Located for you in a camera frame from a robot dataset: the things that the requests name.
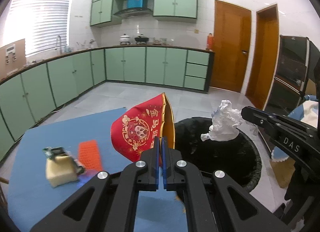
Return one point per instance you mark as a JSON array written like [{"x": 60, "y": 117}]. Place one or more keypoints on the red festive paper bag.
[{"x": 140, "y": 126}]

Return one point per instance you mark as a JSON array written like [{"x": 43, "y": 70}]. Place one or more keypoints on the black lined trash bin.
[{"x": 225, "y": 161}]

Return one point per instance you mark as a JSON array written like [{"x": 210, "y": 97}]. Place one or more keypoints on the brown cardboard box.
[{"x": 18, "y": 56}]

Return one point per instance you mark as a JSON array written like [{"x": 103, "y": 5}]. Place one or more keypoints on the range hood with blue film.
[{"x": 135, "y": 2}]

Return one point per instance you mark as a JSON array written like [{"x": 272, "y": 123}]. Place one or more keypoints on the chrome kitchen faucet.
[{"x": 59, "y": 44}]

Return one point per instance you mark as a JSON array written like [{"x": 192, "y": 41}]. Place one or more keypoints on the yellow sponge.
[{"x": 61, "y": 170}]

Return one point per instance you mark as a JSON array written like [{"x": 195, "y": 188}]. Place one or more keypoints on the green base cabinet unit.
[{"x": 62, "y": 81}]

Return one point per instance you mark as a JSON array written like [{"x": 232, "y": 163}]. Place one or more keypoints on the plain wooden door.
[{"x": 266, "y": 56}]

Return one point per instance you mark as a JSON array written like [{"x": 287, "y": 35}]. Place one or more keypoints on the orange foam net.
[{"x": 89, "y": 155}]

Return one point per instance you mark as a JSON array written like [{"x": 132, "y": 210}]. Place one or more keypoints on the white cooking pot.
[{"x": 124, "y": 39}]

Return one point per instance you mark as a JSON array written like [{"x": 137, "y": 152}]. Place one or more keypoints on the wooden woven chair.
[{"x": 2, "y": 180}]

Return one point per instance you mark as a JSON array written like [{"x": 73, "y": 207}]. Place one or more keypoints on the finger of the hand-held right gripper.
[{"x": 275, "y": 126}]

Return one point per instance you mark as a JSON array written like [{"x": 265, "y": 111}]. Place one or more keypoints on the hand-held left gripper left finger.
[{"x": 157, "y": 151}]

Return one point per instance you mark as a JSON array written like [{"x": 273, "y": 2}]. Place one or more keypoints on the glass jar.
[
  {"x": 155, "y": 41},
  {"x": 163, "y": 41}
]

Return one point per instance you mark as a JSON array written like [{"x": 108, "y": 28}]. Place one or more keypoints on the white window blinds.
[{"x": 40, "y": 19}]

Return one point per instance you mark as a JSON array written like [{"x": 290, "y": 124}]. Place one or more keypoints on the large white tissue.
[{"x": 225, "y": 124}]

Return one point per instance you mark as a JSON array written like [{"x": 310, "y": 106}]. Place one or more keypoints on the tan cardboard carton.
[{"x": 283, "y": 173}]

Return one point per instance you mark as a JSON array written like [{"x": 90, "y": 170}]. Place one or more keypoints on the black wok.
[{"x": 141, "y": 39}]

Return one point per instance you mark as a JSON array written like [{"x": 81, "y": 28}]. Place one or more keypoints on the blue scalloped table mat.
[{"x": 32, "y": 197}]

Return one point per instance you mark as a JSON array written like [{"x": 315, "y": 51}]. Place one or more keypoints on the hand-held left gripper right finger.
[{"x": 164, "y": 151}]

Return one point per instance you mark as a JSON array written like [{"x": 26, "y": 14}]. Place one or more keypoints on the black glass cabinet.
[{"x": 290, "y": 66}]

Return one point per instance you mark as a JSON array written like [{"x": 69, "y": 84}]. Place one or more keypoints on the dark shiny snack wrapper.
[{"x": 56, "y": 151}]

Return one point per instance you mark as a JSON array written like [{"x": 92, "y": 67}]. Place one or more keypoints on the person's right hand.
[{"x": 300, "y": 182}]

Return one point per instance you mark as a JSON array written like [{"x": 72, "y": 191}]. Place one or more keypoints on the red thermos bottle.
[{"x": 210, "y": 42}]

